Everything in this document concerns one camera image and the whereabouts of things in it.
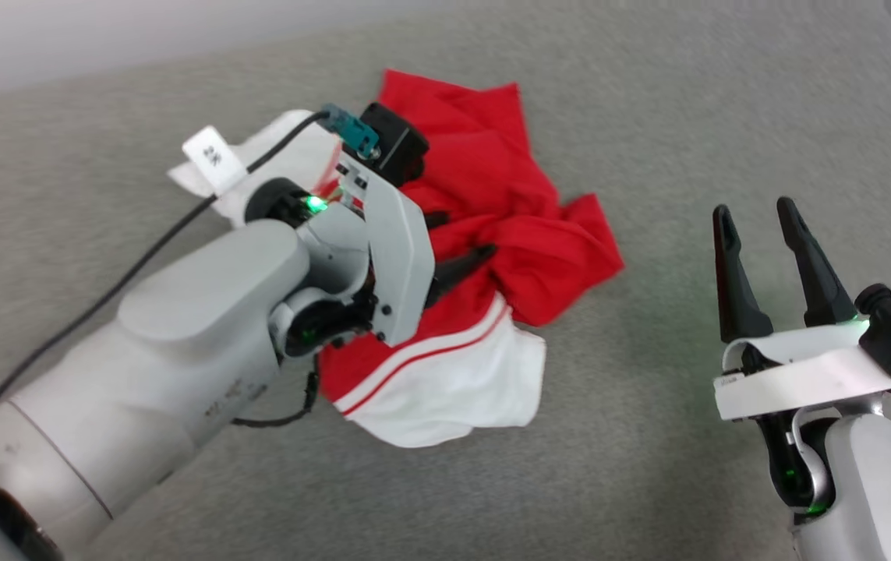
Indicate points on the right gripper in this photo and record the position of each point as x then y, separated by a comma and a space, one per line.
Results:
804, 374

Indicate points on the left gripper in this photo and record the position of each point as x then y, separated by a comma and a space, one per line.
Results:
402, 265

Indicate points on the red and white garment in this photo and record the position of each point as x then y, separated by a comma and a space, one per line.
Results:
492, 156

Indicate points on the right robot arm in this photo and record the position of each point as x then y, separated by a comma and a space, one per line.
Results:
874, 499

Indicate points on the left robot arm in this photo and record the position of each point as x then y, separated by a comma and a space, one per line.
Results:
141, 351

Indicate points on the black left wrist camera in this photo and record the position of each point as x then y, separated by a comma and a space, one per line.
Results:
394, 144

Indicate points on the teal left camera connector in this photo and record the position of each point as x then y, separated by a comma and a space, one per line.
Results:
351, 131

